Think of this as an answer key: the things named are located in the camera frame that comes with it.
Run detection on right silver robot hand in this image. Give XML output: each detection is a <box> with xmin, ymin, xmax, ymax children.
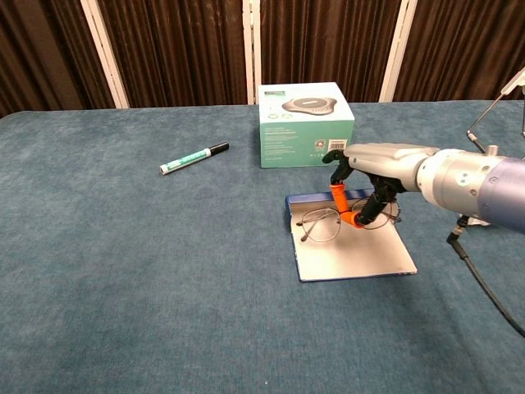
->
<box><xmin>322</xmin><ymin>142</ymin><xmax>441</xmax><ymax>231</ymax></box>

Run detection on thin wire-frame eyeglasses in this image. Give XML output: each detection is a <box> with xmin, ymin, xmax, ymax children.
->
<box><xmin>295</xmin><ymin>196</ymin><xmax>402</xmax><ymax>243</ymax></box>

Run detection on blue open glasses case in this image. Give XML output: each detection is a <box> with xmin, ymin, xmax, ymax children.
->
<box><xmin>285</xmin><ymin>187</ymin><xmax>418</xmax><ymax>283</ymax></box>

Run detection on teal speaker product box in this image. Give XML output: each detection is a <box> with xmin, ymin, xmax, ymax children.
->
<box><xmin>257</xmin><ymin>81</ymin><xmax>356</xmax><ymax>169</ymax></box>

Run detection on dark brown curtain panel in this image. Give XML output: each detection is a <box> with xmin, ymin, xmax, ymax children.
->
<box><xmin>96</xmin><ymin>0</ymin><xmax>249</xmax><ymax>109</ymax></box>
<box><xmin>0</xmin><ymin>0</ymin><xmax>115</xmax><ymax>119</ymax></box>
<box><xmin>259</xmin><ymin>0</ymin><xmax>402</xmax><ymax>103</ymax></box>
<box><xmin>393</xmin><ymin>0</ymin><xmax>525</xmax><ymax>103</ymax></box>

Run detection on green whiteboard marker black cap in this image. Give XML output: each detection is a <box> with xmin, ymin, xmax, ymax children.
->
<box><xmin>158</xmin><ymin>141</ymin><xmax>231</xmax><ymax>176</ymax></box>

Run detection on teal felt table cover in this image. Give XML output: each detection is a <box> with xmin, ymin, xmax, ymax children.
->
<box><xmin>0</xmin><ymin>99</ymin><xmax>525</xmax><ymax>394</ymax></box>

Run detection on folding metal wire stand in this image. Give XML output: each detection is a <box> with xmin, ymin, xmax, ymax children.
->
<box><xmin>466</xmin><ymin>65</ymin><xmax>525</xmax><ymax>159</ymax></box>

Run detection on white partition post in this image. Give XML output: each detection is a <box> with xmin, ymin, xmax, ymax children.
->
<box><xmin>241</xmin><ymin>0</ymin><xmax>263</xmax><ymax>106</ymax></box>
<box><xmin>377</xmin><ymin>0</ymin><xmax>419</xmax><ymax>103</ymax></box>
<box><xmin>80</xmin><ymin>0</ymin><xmax>130</xmax><ymax>110</ymax></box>

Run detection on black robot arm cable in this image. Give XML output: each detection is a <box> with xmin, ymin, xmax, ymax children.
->
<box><xmin>445</xmin><ymin>215</ymin><xmax>525</xmax><ymax>338</ymax></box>

